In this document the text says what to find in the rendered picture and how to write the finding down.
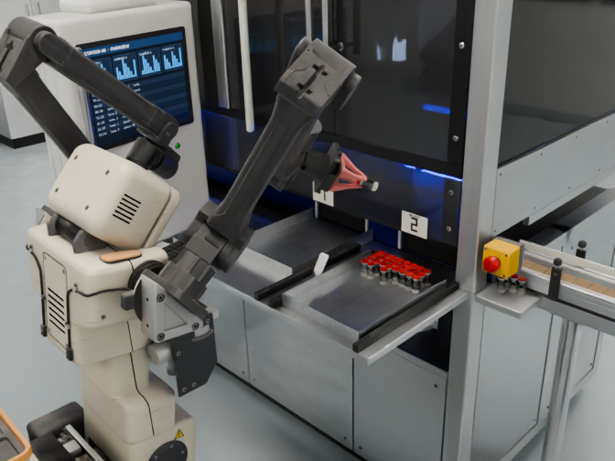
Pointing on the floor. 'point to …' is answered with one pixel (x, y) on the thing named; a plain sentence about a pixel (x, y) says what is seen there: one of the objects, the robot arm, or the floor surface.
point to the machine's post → (476, 216)
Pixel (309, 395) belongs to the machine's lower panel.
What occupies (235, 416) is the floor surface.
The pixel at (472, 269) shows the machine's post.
